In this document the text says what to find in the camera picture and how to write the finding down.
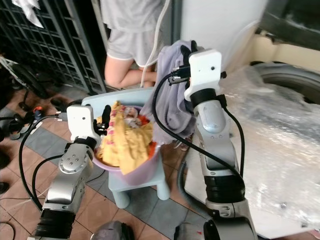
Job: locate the person in grey clothes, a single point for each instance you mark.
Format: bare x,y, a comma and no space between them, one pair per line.
127,40

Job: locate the white hanging cloth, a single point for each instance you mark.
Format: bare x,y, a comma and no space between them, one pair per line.
30,11

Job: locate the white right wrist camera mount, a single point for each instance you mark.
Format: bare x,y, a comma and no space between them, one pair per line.
205,67

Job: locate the light blue plastic stool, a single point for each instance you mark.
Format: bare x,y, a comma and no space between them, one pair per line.
130,95

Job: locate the clear bubble wrap sheet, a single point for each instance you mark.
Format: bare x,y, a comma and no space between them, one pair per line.
275,135

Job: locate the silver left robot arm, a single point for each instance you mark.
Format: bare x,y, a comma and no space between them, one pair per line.
70,172

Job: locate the white washing machine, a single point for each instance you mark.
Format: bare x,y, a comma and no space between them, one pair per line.
220,25

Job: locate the black bicycle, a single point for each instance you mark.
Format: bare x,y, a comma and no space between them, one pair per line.
12,70

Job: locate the red patterned cloth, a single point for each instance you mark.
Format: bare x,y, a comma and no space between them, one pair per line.
137,117

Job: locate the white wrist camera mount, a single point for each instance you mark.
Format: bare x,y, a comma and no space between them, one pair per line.
205,67
80,122

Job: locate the black metal grid gate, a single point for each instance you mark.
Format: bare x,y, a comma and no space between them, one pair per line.
55,45

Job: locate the grey cloth garment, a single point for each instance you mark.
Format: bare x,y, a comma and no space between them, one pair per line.
167,95

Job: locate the grey robot left foot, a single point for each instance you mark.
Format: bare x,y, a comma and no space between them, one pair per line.
110,231

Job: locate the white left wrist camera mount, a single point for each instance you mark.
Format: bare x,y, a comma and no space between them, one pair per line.
80,122

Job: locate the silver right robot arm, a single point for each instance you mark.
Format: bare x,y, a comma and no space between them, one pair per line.
215,130

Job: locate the black sandal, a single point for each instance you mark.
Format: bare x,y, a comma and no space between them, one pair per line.
62,103

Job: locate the yellow cloth garment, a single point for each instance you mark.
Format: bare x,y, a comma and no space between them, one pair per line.
125,142

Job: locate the purple plastic basin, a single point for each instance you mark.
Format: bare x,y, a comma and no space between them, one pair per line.
137,172

